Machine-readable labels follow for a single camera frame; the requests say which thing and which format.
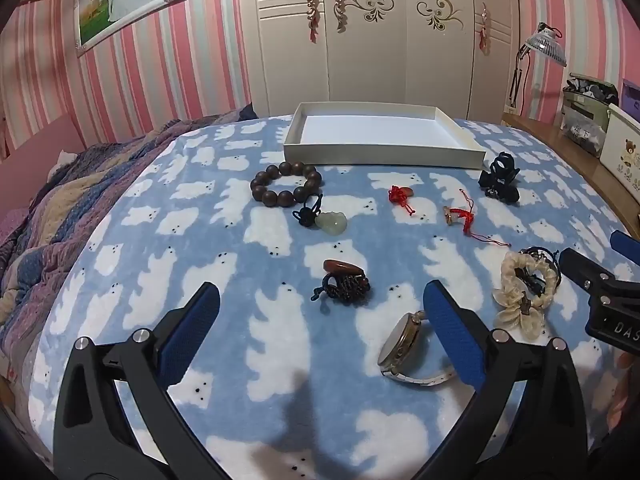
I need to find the purple striped quilt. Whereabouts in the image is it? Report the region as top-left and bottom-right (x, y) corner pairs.
(0, 104), (258, 346)

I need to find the white wardrobe with gold ornaments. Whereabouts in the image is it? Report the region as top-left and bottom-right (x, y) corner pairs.
(250, 0), (522, 122)

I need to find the person's right hand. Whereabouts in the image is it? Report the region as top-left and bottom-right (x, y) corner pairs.
(607, 352), (640, 431)

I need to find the white box with bear print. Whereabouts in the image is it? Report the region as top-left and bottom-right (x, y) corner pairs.
(599, 103), (640, 187)

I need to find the black braided cord bracelet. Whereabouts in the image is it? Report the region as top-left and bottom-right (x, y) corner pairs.
(519, 246), (562, 293)

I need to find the white cardboard box tray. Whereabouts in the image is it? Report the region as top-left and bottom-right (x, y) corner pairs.
(283, 102), (487, 169)

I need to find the brown stone dark knotted pendant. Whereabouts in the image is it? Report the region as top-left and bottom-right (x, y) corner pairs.
(312, 259), (371, 306)

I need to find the brown wooden bead bracelet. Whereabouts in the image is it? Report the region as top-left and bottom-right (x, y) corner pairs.
(250, 161), (324, 208)

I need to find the red cord gold charm bracelet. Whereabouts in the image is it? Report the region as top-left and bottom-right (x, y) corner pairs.
(442, 189), (512, 249)

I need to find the wristwatch with white strap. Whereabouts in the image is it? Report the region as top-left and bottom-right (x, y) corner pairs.
(377, 310), (459, 388)

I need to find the wooden desk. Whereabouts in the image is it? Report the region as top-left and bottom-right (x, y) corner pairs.
(501, 111), (640, 241)

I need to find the silver desk lamp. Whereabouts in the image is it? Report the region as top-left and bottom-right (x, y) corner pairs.
(507, 22), (568, 111)

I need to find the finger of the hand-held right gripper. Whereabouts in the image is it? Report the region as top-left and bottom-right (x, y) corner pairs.
(559, 248), (616, 288)
(610, 230), (640, 264)

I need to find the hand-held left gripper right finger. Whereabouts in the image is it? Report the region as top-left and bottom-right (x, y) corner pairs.
(422, 280), (591, 480)

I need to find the pink headboard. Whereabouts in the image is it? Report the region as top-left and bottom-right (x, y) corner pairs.
(0, 111), (87, 162)

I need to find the black hair claw clip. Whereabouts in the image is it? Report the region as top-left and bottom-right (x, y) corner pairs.
(478, 151), (521, 206)

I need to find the green storage bag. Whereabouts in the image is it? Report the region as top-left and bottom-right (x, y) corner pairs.
(560, 73), (621, 157)

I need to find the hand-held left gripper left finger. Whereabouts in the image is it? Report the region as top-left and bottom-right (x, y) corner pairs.
(52, 281), (226, 480)

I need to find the cream lace scrunchie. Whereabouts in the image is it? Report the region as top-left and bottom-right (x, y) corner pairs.
(492, 250), (564, 339)

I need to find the jade pendant with black cord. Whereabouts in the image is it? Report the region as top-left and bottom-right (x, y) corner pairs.
(292, 194), (349, 235)

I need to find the blue blanket with white bears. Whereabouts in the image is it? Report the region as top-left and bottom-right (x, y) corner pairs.
(27, 114), (632, 480)

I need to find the red knot agate pendant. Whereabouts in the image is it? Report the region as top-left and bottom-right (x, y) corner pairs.
(389, 185), (417, 216)

